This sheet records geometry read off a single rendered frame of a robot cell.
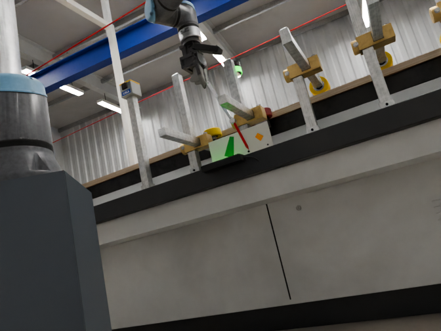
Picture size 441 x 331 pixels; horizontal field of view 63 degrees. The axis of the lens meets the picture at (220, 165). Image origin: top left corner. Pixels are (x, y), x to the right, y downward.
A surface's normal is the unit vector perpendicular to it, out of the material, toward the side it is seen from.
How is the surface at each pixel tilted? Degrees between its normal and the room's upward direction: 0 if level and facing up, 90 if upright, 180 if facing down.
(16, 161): 70
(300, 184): 90
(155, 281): 90
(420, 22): 90
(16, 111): 90
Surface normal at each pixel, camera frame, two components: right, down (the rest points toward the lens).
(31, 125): 0.76, -0.30
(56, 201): 0.14, -0.25
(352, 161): -0.45, -0.10
